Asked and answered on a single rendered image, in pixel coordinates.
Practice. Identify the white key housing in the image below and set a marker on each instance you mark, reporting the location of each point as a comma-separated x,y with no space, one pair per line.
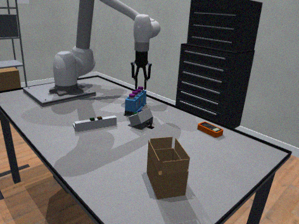
141,119

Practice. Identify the brown cardboard box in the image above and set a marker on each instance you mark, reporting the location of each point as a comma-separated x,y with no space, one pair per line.
171,163

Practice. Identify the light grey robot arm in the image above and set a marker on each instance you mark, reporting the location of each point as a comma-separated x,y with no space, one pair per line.
67,68

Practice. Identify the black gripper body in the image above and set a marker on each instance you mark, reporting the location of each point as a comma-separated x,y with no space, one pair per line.
141,57

